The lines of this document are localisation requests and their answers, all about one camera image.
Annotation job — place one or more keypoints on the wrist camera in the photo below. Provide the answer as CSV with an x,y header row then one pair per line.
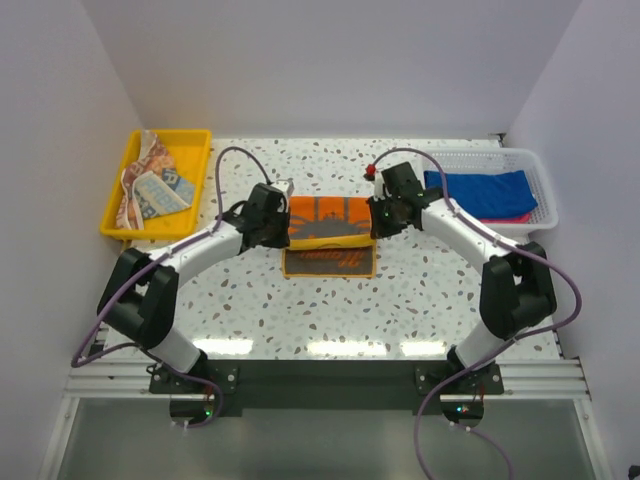
x,y
286,186
375,177

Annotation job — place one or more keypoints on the pink microfiber towel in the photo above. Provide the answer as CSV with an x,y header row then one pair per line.
x,y
521,219

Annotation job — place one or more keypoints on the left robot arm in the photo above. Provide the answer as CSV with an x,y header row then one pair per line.
x,y
140,299

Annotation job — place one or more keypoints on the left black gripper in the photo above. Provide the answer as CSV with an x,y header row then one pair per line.
x,y
281,240

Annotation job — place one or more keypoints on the white perforated plastic basket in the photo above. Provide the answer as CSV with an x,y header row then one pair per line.
x,y
493,161

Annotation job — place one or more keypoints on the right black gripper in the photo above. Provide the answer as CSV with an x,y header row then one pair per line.
x,y
381,230

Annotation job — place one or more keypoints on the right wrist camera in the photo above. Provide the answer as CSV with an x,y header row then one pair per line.
x,y
375,177

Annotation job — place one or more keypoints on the blue towel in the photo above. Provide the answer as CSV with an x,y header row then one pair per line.
x,y
492,196

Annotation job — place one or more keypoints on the orange grey cat towel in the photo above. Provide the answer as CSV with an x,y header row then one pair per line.
x,y
330,237

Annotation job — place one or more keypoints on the white orange patterned towel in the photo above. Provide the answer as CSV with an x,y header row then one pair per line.
x,y
152,186

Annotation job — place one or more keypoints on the aluminium extrusion rail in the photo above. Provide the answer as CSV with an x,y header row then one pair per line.
x,y
531,369

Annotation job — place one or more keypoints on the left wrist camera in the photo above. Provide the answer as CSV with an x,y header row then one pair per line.
x,y
286,186

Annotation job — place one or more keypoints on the yellow plastic bin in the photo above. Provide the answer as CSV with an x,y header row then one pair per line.
x,y
191,151

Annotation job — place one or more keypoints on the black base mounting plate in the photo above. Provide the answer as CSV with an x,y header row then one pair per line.
x,y
299,385

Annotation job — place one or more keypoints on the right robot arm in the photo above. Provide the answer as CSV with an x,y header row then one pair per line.
x,y
516,290

